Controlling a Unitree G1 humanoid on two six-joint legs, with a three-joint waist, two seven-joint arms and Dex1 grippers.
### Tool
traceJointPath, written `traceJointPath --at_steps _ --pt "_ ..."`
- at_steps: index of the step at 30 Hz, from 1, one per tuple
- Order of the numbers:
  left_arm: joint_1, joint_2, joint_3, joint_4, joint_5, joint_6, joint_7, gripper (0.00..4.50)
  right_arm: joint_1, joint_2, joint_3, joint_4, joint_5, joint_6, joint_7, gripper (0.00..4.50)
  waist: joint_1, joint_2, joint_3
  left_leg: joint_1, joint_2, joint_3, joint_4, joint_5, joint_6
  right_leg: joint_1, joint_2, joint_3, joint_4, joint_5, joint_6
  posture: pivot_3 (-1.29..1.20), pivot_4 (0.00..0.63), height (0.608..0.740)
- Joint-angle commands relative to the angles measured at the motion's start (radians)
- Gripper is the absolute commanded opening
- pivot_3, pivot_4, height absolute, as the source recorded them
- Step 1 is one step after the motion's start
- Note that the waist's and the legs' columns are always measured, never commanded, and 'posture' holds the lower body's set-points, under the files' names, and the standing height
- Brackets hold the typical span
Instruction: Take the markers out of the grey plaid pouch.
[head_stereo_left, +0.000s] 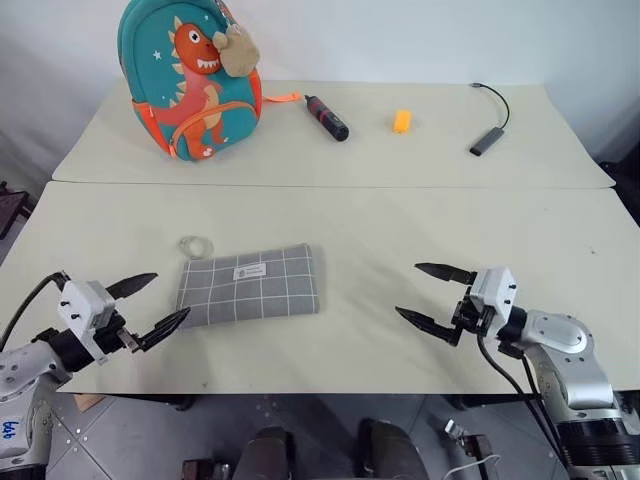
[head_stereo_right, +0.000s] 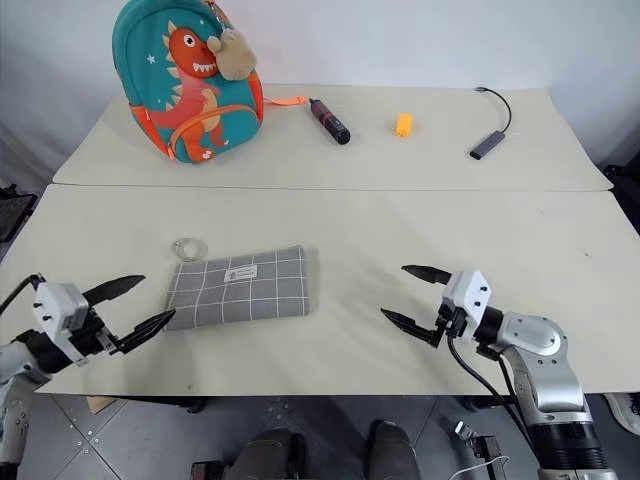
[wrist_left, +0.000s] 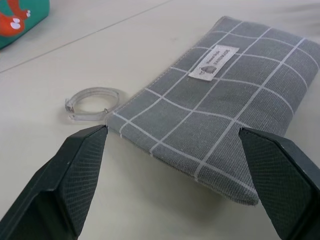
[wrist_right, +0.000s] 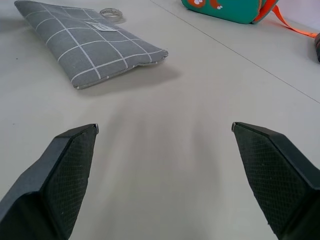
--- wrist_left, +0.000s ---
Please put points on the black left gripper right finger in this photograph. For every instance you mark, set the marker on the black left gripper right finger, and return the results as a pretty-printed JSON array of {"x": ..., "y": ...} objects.
[{"x": 282, "y": 180}]

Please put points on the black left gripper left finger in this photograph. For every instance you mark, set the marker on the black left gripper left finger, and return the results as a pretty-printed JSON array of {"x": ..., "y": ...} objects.
[{"x": 62, "y": 185}]

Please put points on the grey checked fabric pouch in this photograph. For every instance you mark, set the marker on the grey checked fabric pouch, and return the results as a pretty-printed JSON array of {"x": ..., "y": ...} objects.
[{"x": 215, "y": 117}]

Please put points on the teal box with orange print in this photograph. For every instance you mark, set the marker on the teal box with orange print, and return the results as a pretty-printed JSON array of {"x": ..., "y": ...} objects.
[{"x": 18, "y": 21}]

